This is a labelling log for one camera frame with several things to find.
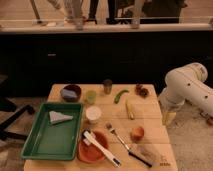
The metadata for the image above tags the dark brown bowl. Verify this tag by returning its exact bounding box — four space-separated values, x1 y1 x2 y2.
60 84 81 102

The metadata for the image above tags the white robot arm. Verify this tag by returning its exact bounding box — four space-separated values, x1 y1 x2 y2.
158 62 213 126

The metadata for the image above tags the orange bowl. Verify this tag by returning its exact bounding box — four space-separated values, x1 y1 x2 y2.
78 131 109 164

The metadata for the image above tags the green plastic cup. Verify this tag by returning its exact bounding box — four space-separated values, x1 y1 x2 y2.
86 90 97 105

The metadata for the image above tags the grey triangular sponge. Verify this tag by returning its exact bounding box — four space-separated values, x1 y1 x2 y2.
49 111 73 124

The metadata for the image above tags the red apple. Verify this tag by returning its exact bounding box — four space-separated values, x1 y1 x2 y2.
130 126 144 142

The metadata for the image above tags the brown pine cone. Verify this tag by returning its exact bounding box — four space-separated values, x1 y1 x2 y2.
135 84 149 98

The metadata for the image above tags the green plastic tray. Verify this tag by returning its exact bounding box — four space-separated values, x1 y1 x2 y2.
21 102 83 160

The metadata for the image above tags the white cup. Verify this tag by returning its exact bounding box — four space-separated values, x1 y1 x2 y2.
86 106 102 124

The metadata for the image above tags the dark metal cup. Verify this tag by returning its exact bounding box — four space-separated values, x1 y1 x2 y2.
103 79 112 94

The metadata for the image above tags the silver fork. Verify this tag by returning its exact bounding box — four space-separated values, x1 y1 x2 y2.
106 123 130 151

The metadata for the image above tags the white handled brush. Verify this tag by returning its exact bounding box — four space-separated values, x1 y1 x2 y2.
82 130 121 167

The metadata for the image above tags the beige rectangular block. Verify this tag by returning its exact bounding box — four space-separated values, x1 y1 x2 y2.
138 146 159 164

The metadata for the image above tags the black office chair base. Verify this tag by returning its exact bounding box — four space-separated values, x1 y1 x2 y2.
0 96 35 141

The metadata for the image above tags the black handled knife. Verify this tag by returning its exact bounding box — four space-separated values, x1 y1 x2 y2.
128 150 152 168

